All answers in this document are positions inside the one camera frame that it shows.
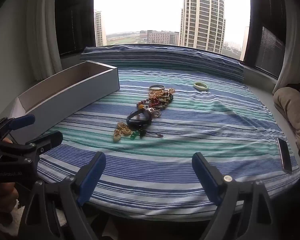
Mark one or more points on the tall high-rise building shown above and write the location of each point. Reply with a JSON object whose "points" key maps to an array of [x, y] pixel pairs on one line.
{"points": [[202, 17]]}

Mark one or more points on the gold woven bangle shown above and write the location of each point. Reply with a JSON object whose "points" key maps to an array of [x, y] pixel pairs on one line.
{"points": [[157, 87]]}

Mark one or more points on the white curtain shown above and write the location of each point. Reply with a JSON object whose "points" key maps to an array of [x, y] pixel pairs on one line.
{"points": [[42, 30], [295, 42]]}

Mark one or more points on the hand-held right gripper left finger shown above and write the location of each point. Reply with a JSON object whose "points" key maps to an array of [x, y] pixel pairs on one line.
{"points": [[92, 177]]}

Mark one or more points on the slim high-rise building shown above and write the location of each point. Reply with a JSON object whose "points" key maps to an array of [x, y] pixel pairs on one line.
{"points": [[100, 28]]}

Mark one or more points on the long grey cardboard box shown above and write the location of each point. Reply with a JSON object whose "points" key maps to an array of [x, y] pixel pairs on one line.
{"points": [[77, 95]]}

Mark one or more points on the black smartphone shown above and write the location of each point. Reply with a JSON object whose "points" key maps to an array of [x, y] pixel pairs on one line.
{"points": [[283, 155]]}

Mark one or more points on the silver charm pendant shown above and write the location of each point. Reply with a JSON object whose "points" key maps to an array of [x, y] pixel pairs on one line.
{"points": [[156, 113]]}

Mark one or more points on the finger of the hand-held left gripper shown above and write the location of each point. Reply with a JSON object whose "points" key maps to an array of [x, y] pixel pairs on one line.
{"points": [[50, 140], [22, 121]]}

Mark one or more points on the gold earring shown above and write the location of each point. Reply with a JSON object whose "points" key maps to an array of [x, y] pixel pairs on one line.
{"points": [[127, 131], [121, 125]]}

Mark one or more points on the beige folded blanket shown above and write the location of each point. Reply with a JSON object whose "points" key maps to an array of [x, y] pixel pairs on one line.
{"points": [[290, 110]]}

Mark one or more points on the person's left hand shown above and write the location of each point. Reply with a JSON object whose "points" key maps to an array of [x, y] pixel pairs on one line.
{"points": [[2, 193]]}

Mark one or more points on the blue green striped bed sheet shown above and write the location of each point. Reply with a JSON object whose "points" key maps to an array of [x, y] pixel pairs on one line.
{"points": [[165, 155]]}

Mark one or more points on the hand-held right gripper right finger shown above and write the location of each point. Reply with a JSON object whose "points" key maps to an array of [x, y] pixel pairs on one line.
{"points": [[205, 177]]}

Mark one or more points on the pale green jade bangle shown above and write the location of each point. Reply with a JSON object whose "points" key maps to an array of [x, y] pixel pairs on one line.
{"points": [[201, 86]]}

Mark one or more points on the person's left forearm fleece sleeve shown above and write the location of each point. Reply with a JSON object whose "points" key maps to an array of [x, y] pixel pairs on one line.
{"points": [[62, 218]]}

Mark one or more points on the dark window blind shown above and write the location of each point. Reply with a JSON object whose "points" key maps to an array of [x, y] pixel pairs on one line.
{"points": [[267, 50], [73, 17]]}

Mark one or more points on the low wide building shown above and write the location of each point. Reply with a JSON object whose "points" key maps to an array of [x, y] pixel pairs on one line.
{"points": [[162, 37]]}

